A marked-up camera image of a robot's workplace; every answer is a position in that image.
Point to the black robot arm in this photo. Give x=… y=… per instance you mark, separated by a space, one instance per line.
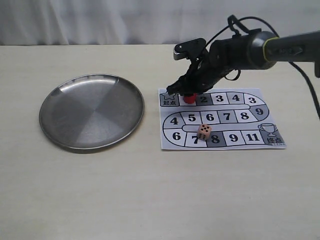
x=258 y=50

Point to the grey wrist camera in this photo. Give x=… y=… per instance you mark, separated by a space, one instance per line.
x=189 y=49

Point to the round stainless steel plate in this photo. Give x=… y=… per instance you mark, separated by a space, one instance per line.
x=91 y=112

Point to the paper number game board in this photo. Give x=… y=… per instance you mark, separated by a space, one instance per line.
x=239 y=119

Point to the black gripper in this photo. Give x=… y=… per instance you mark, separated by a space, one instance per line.
x=203 y=73

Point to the white curtain backdrop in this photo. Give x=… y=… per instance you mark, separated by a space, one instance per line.
x=109 y=22

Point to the red cylinder game piece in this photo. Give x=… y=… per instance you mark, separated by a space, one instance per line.
x=189 y=98

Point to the beige wooden die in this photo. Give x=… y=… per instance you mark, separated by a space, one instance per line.
x=203 y=132

